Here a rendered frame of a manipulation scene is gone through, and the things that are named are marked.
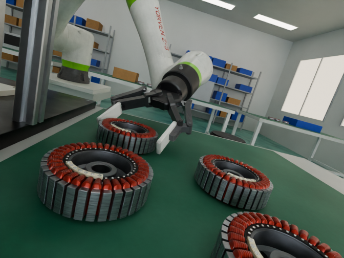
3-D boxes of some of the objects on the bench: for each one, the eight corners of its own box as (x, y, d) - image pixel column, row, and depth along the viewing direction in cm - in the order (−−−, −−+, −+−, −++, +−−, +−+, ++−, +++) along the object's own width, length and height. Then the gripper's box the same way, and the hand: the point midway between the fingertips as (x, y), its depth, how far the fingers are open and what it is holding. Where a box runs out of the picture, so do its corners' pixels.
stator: (120, 131, 46) (123, 115, 45) (163, 148, 42) (167, 131, 41) (81, 138, 35) (85, 118, 34) (134, 162, 32) (140, 140, 31)
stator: (89, 158, 29) (93, 134, 28) (159, 187, 26) (167, 162, 25) (5, 192, 18) (9, 154, 17) (111, 246, 16) (122, 206, 15)
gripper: (218, 113, 52) (185, 173, 37) (136, 88, 59) (81, 129, 44) (224, 87, 47) (189, 144, 32) (134, 64, 54) (72, 101, 40)
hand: (130, 132), depth 39 cm, fingers open, 13 cm apart
